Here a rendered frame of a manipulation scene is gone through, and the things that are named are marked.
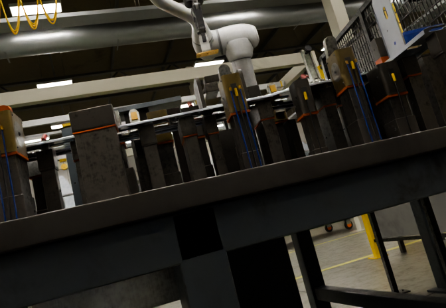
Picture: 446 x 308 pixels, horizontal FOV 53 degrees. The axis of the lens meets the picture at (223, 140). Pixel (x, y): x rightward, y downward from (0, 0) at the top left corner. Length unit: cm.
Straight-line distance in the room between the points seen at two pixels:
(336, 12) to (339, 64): 867
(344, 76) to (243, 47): 94
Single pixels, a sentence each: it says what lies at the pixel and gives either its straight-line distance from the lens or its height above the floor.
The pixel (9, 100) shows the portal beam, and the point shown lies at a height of 336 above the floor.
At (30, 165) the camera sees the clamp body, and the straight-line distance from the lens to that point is 166.
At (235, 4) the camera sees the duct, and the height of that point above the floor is 516.
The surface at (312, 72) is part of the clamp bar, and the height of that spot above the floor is 112.
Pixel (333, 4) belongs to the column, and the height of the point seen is 453.
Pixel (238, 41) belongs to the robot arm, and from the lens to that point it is 224.
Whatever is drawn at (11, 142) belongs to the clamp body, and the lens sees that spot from 131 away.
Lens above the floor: 62
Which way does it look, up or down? 11 degrees up
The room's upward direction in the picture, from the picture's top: 14 degrees counter-clockwise
